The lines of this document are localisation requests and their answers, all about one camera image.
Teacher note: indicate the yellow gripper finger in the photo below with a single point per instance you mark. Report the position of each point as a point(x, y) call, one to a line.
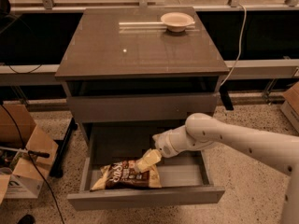
point(150, 158)

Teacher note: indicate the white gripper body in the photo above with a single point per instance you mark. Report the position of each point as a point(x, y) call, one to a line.
point(165, 145)

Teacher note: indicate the brown chip bag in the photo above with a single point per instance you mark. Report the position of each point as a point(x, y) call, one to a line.
point(126, 175)

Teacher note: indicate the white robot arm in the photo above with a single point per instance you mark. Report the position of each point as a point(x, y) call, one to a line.
point(200, 131)

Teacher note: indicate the closed grey top drawer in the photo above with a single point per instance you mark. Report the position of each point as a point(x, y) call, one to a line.
point(139, 108)

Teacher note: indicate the open grey middle drawer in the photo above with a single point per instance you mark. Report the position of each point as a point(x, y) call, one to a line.
point(184, 178)

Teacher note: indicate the grey drawer cabinet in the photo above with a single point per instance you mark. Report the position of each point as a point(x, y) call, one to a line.
point(130, 52)

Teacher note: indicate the black table leg stand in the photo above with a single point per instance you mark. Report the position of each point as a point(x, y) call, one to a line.
point(56, 169)

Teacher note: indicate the white paper bowl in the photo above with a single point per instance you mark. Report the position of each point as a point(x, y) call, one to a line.
point(177, 21)

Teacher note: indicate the open cardboard box left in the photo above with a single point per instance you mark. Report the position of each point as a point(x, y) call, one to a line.
point(22, 176)

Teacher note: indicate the cardboard box right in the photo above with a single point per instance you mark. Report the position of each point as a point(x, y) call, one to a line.
point(290, 107)

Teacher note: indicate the black handled tool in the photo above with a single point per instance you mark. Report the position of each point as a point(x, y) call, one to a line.
point(28, 152)

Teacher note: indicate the metal window rail frame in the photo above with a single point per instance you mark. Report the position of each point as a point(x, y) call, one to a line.
point(236, 69)

